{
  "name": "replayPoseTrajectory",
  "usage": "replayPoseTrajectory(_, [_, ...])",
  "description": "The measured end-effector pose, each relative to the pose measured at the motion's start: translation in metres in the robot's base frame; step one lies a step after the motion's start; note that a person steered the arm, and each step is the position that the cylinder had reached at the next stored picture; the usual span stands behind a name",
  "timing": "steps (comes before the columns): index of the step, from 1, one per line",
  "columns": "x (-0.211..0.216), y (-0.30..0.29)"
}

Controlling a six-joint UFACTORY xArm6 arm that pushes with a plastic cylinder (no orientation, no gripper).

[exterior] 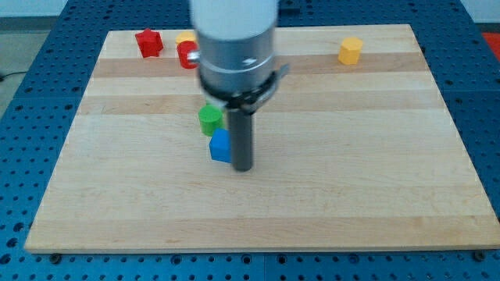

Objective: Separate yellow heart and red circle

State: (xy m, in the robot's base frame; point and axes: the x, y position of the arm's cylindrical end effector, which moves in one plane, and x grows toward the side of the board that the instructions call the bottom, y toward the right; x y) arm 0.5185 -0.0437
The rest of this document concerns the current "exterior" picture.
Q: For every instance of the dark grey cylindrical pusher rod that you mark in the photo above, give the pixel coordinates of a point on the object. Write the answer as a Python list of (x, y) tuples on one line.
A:
[(240, 127)]

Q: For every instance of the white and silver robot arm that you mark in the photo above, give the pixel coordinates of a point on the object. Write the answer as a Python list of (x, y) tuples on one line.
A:
[(236, 60)]

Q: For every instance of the red circle block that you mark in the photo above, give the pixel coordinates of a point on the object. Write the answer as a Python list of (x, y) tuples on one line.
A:
[(184, 49)]

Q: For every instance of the yellow heart block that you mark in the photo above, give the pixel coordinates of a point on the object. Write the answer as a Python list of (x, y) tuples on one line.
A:
[(185, 36)]

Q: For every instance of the green cylinder block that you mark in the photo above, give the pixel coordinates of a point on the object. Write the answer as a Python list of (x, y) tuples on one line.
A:
[(210, 118)]

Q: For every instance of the blue cube block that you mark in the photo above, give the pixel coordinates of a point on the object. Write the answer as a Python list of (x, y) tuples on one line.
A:
[(219, 146)]

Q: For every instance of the wooden board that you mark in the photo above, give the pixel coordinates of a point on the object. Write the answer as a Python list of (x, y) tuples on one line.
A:
[(361, 157)]

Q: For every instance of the red star block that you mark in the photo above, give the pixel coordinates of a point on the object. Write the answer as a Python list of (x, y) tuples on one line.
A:
[(149, 42)]

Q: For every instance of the yellow hexagon block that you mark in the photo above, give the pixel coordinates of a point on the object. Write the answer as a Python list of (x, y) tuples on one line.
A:
[(350, 51)]

